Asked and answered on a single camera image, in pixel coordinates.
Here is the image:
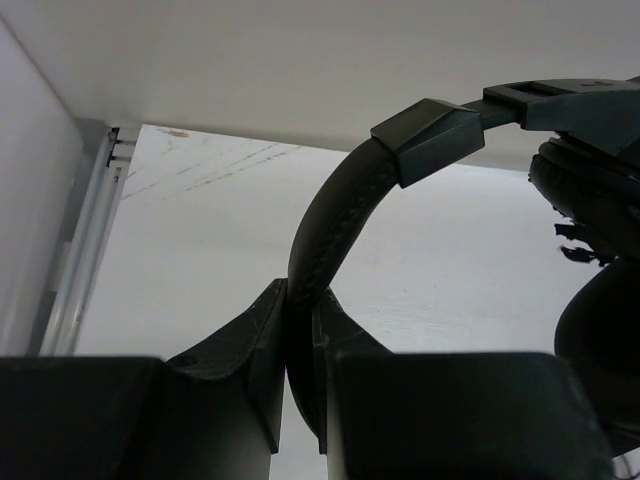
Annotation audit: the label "left aluminium rail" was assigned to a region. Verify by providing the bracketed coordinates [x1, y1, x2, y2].
[35, 120, 140, 356]

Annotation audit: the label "black headphones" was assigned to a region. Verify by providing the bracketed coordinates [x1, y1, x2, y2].
[286, 78, 639, 455]

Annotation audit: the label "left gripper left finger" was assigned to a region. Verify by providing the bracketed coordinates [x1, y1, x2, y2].
[1, 279, 286, 479]

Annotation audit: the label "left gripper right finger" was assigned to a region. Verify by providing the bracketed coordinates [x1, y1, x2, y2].
[312, 292, 613, 479]

